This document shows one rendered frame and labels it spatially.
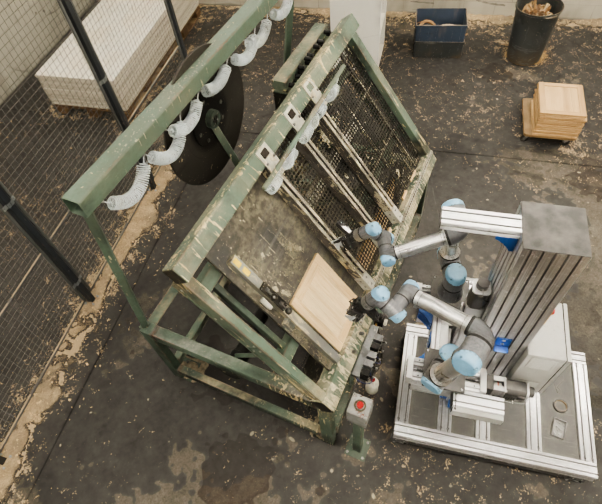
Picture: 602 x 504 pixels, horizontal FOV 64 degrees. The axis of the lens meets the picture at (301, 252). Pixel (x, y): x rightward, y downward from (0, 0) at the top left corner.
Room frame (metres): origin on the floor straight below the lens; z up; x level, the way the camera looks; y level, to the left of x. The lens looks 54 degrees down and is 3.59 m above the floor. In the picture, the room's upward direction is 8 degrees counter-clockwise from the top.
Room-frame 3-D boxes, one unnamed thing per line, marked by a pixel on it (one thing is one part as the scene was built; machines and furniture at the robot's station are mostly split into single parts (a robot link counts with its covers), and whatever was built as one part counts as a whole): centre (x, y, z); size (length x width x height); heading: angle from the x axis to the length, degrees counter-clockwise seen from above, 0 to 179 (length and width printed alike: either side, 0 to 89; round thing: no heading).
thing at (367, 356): (1.24, -0.37, 0.69); 0.50 x 0.14 x 0.24; 149
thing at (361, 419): (0.83, -0.21, 0.84); 0.12 x 0.12 x 0.18; 59
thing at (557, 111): (3.78, -2.78, 0.20); 0.61 x 0.53 x 0.40; 160
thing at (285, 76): (2.91, -0.21, 1.38); 0.70 x 0.15 x 0.85; 149
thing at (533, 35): (5.06, -3.04, 0.33); 0.52 x 0.51 x 0.65; 160
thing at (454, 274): (1.40, -0.86, 1.20); 0.13 x 0.12 x 0.14; 177
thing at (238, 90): (2.29, 0.40, 1.85); 0.80 x 0.06 x 0.80; 149
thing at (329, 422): (2.16, -0.01, 0.41); 2.20 x 1.38 x 0.83; 149
